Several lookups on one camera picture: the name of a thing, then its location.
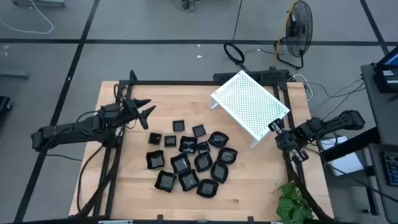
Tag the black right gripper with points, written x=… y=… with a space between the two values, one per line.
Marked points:
x=286 y=141

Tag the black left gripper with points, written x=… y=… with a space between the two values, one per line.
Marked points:
x=130 y=110

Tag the black trays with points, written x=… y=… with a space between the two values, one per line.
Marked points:
x=178 y=125

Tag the black wavy square plate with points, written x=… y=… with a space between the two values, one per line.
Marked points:
x=155 y=159
x=180 y=163
x=187 y=144
x=165 y=181
x=188 y=180

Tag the black wavy round plate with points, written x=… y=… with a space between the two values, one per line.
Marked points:
x=203 y=161
x=227 y=155
x=218 y=139
x=219 y=172
x=207 y=188

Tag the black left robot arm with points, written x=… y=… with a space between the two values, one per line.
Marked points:
x=71 y=132

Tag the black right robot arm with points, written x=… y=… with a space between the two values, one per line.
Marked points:
x=351 y=119

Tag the white perforated metal shelf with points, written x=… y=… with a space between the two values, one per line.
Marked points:
x=248 y=102

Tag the green leafy plant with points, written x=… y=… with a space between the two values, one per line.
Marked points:
x=292 y=205

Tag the white flat box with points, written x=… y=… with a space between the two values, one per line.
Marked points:
x=348 y=163

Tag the black vented electronics box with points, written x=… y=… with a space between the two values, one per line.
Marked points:
x=224 y=76
x=275 y=76

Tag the black desk beam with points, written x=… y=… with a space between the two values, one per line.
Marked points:
x=357 y=143

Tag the black table clamp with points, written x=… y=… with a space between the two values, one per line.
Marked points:
x=250 y=218
x=160 y=217

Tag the grey monitor desk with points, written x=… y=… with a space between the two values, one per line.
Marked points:
x=382 y=118

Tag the grey keyboard desk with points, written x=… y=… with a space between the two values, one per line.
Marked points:
x=377 y=186

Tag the black computer keyboard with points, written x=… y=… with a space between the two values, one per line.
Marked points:
x=392 y=169

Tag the black floor fan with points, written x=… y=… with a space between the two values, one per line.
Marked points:
x=299 y=29

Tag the black labelled device box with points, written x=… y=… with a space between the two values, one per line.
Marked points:
x=387 y=82

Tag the large computer monitor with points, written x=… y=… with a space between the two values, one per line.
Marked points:
x=392 y=59

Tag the grey floor bar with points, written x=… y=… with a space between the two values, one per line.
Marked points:
x=14 y=74

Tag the black chair base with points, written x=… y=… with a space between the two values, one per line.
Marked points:
x=3 y=107

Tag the grey cart base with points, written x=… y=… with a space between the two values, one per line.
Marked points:
x=37 y=2

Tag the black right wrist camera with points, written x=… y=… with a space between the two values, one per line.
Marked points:
x=312 y=124

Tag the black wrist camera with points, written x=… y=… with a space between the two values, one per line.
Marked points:
x=109 y=112
x=312 y=124

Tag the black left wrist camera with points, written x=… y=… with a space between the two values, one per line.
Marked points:
x=109 y=112

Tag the black aluminium table frame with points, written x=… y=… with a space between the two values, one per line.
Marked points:
x=174 y=82

